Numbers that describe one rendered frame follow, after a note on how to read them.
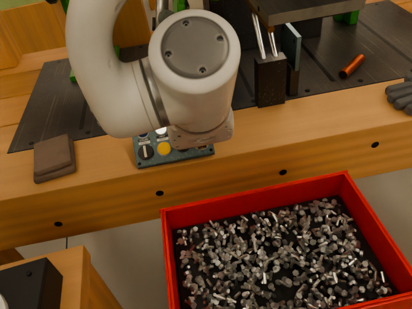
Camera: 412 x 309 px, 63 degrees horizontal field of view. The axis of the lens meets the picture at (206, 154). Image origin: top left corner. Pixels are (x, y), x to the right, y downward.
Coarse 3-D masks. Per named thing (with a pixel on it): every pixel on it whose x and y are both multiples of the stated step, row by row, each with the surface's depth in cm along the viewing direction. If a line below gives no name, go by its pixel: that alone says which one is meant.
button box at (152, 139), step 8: (136, 136) 64; (152, 136) 64; (160, 136) 64; (168, 136) 64; (136, 144) 63; (144, 144) 63; (152, 144) 63; (136, 152) 63; (176, 152) 63; (184, 152) 63; (192, 152) 63; (200, 152) 63; (208, 152) 63; (136, 160) 63; (144, 160) 63; (152, 160) 63; (160, 160) 63; (168, 160) 63; (176, 160) 63
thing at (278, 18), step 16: (256, 0) 58; (272, 0) 57; (288, 0) 56; (304, 0) 55; (320, 0) 54; (336, 0) 54; (352, 0) 53; (272, 16) 53; (288, 16) 53; (304, 16) 53; (320, 16) 54
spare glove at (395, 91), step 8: (408, 80) 72; (392, 88) 70; (400, 88) 70; (408, 88) 69; (392, 96) 68; (400, 96) 68; (408, 96) 67; (400, 104) 66; (408, 104) 66; (408, 112) 65
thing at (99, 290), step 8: (96, 272) 64; (96, 280) 63; (96, 288) 62; (104, 288) 66; (96, 296) 61; (104, 296) 65; (112, 296) 71; (96, 304) 60; (104, 304) 64; (112, 304) 69
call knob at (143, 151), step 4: (140, 148) 62; (144, 148) 62; (148, 148) 62; (140, 152) 62; (144, 152) 62; (148, 152) 62; (152, 152) 62; (140, 156) 62; (144, 156) 62; (148, 156) 62
